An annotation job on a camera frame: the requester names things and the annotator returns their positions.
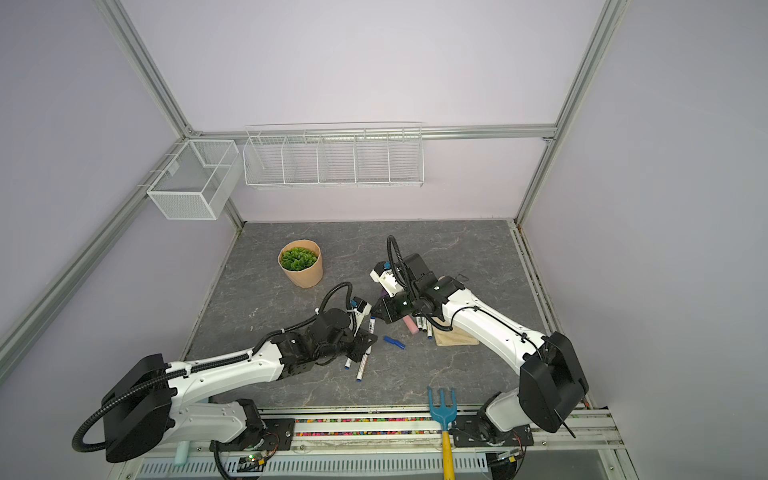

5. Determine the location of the purple trowel pink handle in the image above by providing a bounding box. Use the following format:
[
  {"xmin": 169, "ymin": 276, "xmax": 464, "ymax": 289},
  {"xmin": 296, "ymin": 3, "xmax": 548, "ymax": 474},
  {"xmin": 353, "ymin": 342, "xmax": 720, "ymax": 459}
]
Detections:
[{"xmin": 381, "ymin": 289, "xmax": 419, "ymax": 335}]

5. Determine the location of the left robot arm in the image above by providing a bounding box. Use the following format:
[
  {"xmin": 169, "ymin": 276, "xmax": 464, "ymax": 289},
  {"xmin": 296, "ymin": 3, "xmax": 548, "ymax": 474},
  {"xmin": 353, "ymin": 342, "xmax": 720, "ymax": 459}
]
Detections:
[{"xmin": 71, "ymin": 308, "xmax": 377, "ymax": 463}]

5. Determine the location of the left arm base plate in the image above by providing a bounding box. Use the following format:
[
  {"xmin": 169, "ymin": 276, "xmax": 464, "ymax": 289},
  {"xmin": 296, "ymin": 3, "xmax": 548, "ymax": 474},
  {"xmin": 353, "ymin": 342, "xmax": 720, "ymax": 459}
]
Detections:
[{"xmin": 219, "ymin": 417, "xmax": 296, "ymax": 452}]

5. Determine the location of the blue pen cap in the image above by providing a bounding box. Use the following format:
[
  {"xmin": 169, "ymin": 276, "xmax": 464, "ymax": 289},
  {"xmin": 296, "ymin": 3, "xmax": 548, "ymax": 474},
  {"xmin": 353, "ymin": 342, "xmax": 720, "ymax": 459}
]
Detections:
[{"xmin": 383, "ymin": 336, "xmax": 406, "ymax": 350}]

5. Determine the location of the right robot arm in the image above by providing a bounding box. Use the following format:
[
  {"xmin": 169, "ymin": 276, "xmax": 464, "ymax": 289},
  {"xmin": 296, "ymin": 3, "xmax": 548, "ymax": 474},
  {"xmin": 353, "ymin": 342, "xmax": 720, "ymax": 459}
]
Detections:
[{"xmin": 370, "ymin": 254, "xmax": 589, "ymax": 442}]

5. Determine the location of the beige pot with green plant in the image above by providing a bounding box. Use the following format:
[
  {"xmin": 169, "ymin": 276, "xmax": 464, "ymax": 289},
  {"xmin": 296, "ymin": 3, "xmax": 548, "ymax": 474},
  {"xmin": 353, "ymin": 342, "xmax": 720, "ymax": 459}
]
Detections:
[{"xmin": 278, "ymin": 240, "xmax": 324, "ymax": 289}]

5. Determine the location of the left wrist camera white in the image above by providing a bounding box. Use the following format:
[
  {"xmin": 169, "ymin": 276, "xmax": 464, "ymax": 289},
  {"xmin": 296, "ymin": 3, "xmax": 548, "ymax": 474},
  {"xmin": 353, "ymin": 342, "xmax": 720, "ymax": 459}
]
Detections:
[{"xmin": 349, "ymin": 296, "xmax": 372, "ymax": 326}]

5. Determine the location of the beige work glove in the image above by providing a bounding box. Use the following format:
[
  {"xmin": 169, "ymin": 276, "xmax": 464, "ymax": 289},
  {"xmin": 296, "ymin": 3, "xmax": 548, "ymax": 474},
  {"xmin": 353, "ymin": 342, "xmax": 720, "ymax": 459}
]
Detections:
[{"xmin": 433, "ymin": 277, "xmax": 481, "ymax": 348}]

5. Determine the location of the white wire shelf basket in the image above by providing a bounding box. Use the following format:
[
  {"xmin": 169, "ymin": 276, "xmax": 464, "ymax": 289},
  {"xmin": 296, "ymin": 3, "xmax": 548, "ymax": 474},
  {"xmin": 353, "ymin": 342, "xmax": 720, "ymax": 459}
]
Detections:
[{"xmin": 243, "ymin": 122, "xmax": 425, "ymax": 188}]

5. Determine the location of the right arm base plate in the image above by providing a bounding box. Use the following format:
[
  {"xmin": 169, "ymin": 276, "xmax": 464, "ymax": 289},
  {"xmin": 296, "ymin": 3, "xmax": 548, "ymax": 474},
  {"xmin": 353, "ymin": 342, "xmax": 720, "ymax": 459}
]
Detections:
[{"xmin": 449, "ymin": 414, "xmax": 534, "ymax": 447}]

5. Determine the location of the teal rake yellow handle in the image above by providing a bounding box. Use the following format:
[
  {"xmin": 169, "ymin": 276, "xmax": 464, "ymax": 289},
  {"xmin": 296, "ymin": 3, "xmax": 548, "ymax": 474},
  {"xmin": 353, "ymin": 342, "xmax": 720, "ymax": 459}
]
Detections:
[{"xmin": 427, "ymin": 387, "xmax": 458, "ymax": 480}]

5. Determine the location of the white wire mesh box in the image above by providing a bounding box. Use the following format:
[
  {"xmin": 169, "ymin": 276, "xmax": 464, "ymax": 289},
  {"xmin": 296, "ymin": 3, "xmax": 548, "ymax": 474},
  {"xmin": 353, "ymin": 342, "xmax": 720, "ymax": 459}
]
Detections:
[{"xmin": 148, "ymin": 139, "xmax": 244, "ymax": 221}]

